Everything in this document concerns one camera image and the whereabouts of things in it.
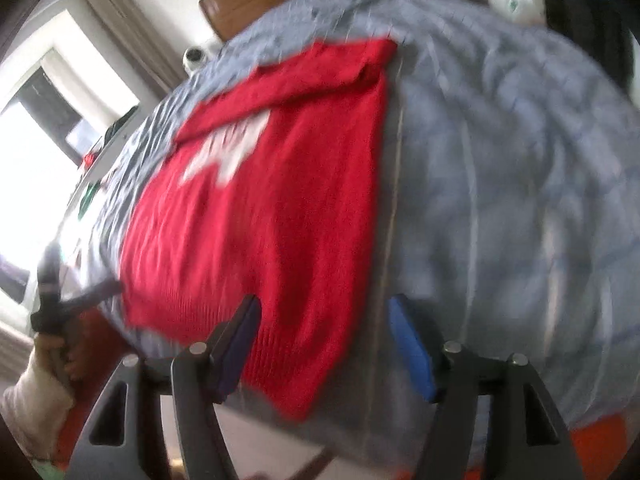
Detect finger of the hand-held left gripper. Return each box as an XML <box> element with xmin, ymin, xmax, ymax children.
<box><xmin>59</xmin><ymin>281</ymin><xmax>124</xmax><ymax>313</ymax></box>
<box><xmin>39</xmin><ymin>242</ymin><xmax>60</xmax><ymax>306</ymax></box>

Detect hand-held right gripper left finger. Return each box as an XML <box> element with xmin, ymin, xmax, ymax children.
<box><xmin>70</xmin><ymin>294</ymin><xmax>263</xmax><ymax>480</ymax></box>

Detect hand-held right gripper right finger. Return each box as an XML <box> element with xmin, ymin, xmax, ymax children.
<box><xmin>387</xmin><ymin>294</ymin><xmax>586</xmax><ymax>480</ymax></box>

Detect red knit sweater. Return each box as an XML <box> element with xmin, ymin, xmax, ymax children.
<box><xmin>120</xmin><ymin>37</ymin><xmax>401</xmax><ymax>421</ymax></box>

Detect dark clothes pile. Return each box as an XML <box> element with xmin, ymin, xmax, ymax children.
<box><xmin>102</xmin><ymin>105</ymin><xmax>141</xmax><ymax>143</ymax></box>

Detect person's left hand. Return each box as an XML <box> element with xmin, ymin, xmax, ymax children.
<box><xmin>34</xmin><ymin>317</ymin><xmax>95</xmax><ymax>383</ymax></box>

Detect green garment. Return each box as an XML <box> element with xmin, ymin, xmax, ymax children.
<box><xmin>80</xmin><ymin>185</ymin><xmax>101</xmax><ymax>221</ymax></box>

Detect white window bench cabinet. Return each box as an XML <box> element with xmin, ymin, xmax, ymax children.
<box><xmin>60</xmin><ymin>110</ymin><xmax>151</xmax><ymax>261</ymax></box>

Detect window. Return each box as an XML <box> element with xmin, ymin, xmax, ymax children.
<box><xmin>0</xmin><ymin>10</ymin><xmax>141</xmax><ymax>311</ymax></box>

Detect orange fluffy rug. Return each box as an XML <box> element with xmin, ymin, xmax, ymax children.
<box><xmin>55</xmin><ymin>310</ymin><xmax>636</xmax><ymax>480</ymax></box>

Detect beige curtain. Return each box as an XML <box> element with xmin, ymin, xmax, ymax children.
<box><xmin>82</xmin><ymin>0</ymin><xmax>201</xmax><ymax>101</ymax></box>

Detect dark blue backpack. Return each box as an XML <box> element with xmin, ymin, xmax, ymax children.
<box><xmin>545</xmin><ymin>0</ymin><xmax>636</xmax><ymax>91</ymax></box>

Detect white round camera device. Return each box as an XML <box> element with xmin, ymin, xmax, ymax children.
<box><xmin>182</xmin><ymin>46</ymin><xmax>208</xmax><ymax>72</ymax></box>

